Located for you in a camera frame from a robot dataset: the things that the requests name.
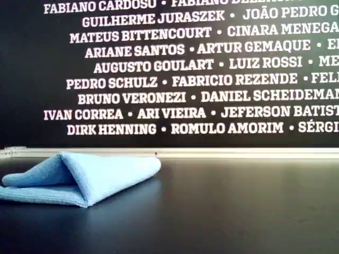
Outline light blue microfibre cloth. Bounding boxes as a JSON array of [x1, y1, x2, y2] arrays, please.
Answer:
[[0, 151, 162, 209]]

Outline aluminium table frame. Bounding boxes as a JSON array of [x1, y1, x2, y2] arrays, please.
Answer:
[[0, 146, 339, 160]]

